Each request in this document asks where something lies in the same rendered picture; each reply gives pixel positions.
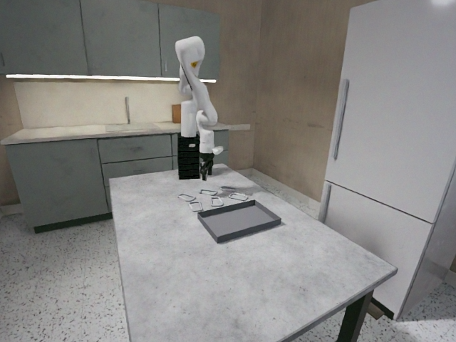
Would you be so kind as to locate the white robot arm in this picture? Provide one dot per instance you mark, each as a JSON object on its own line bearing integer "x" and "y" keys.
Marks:
{"x": 191, "y": 50}

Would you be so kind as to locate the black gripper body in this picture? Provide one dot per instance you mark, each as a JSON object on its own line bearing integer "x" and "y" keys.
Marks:
{"x": 206, "y": 157}

